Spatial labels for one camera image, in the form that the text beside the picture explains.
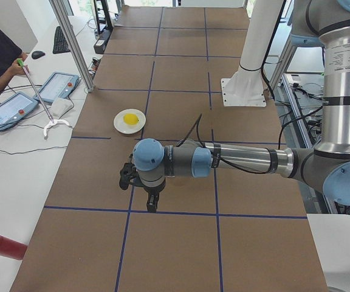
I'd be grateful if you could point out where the black keyboard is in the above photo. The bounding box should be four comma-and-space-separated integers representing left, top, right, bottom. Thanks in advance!
52, 26, 70, 54

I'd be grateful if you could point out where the blue teach pendant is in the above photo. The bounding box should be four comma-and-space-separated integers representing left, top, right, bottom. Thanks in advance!
0, 92, 38, 131
38, 72, 80, 103

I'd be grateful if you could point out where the aluminium frame post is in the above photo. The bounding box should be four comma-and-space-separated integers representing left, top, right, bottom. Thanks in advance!
49, 0, 94, 92

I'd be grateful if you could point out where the near blue teach pendant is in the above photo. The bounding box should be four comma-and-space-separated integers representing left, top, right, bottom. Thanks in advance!
0, 92, 38, 131

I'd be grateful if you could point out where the red cylinder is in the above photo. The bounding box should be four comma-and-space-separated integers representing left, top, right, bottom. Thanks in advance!
0, 235, 27, 260

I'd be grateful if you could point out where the far blue teach pendant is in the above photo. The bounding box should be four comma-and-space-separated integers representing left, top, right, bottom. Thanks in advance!
38, 72, 80, 103

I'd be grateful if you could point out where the yellow lemon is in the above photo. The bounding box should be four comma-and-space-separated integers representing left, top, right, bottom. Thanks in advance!
123, 113, 139, 125

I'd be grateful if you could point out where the reacher grabber tool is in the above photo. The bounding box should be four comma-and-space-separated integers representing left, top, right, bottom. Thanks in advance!
16, 58, 72, 139

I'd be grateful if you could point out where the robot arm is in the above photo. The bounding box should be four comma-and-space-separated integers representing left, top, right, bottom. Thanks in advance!
119, 1, 350, 212

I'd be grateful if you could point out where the white folded cloth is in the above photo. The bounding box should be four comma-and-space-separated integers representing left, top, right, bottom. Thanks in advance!
50, 97, 73, 118

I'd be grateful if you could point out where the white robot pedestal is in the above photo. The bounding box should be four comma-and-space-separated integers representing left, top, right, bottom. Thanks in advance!
221, 0, 285, 107

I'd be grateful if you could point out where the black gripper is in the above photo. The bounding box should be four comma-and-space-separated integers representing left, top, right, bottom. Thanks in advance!
140, 177, 166, 212

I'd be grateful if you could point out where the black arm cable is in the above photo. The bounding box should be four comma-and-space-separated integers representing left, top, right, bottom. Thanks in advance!
176, 113, 287, 175

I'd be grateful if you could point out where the black computer mouse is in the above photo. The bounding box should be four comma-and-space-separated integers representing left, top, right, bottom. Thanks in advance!
31, 50, 46, 60

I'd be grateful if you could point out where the white plate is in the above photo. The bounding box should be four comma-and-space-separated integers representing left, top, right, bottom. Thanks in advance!
114, 109, 146, 134

